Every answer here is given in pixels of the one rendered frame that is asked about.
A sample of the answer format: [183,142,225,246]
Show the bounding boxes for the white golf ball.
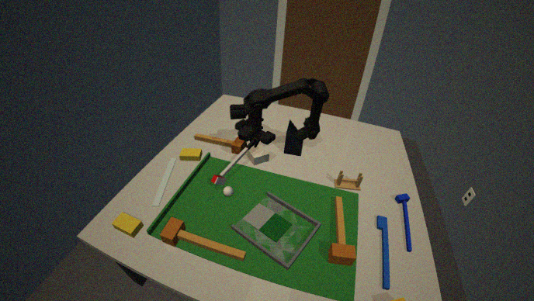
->
[223,186,234,197]

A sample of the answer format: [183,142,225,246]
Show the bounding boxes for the orange-brown toy putter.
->
[328,196,356,266]
[160,217,246,261]
[194,134,247,154]

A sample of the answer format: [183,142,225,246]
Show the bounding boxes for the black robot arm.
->
[230,78,329,144]

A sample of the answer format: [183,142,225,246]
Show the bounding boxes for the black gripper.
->
[235,118,276,148]

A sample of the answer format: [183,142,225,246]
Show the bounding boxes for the pale grey flat strip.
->
[151,158,177,206]

